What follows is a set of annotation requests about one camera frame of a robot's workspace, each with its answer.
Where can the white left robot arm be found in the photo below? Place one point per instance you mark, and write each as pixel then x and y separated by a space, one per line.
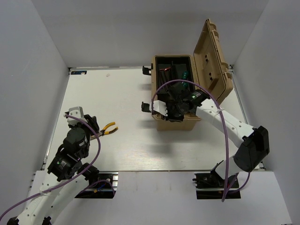
pixel 66 174

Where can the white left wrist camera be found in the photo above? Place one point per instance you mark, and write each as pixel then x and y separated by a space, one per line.
pixel 76 112

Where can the blue label sticker left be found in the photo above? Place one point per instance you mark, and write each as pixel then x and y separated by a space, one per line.
pixel 78 72

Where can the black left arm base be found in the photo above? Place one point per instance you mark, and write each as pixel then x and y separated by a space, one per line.
pixel 99 181

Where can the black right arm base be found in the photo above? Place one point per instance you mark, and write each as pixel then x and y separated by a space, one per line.
pixel 208 181

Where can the tan plastic toolbox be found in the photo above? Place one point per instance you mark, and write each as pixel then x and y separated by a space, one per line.
pixel 210 74

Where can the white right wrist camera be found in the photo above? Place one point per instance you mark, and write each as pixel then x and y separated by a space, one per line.
pixel 160 107

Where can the black toolbox tray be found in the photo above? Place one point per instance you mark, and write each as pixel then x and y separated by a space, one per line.
pixel 172 68

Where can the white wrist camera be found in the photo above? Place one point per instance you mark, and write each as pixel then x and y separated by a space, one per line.
pixel 160 107
pixel 76 112

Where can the green orange stubby screwdriver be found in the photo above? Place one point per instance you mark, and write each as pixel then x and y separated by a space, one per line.
pixel 185 84

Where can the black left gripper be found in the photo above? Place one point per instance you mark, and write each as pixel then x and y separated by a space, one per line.
pixel 93 120

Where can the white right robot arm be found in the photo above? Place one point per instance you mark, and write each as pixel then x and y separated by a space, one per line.
pixel 252 143

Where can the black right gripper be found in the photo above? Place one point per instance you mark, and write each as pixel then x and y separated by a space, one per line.
pixel 169 117

